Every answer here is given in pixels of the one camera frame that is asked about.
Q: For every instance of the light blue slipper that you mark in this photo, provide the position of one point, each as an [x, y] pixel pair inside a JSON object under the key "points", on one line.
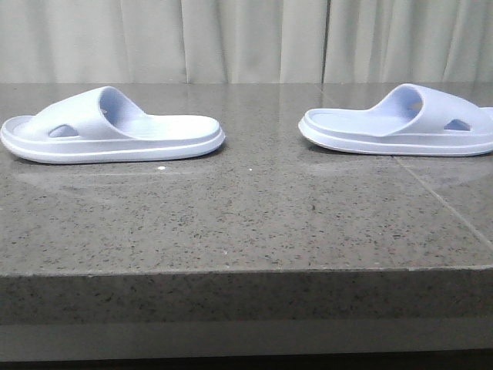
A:
{"points": [[411, 120], [103, 125]]}

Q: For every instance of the pale green curtain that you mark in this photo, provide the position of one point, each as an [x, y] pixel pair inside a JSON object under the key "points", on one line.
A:
{"points": [[246, 41]]}

